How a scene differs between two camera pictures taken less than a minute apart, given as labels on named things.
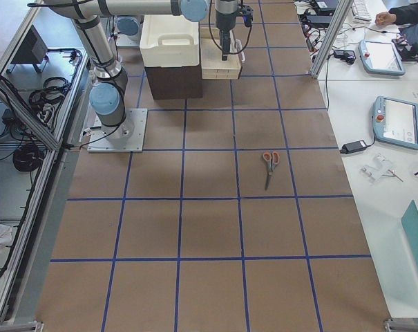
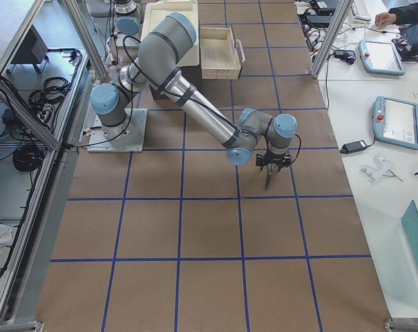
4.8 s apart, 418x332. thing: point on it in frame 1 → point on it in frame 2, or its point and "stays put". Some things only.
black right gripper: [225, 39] → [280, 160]
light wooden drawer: [213, 67] stays put
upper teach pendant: [381, 57] stays put
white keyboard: [361, 11] stays put
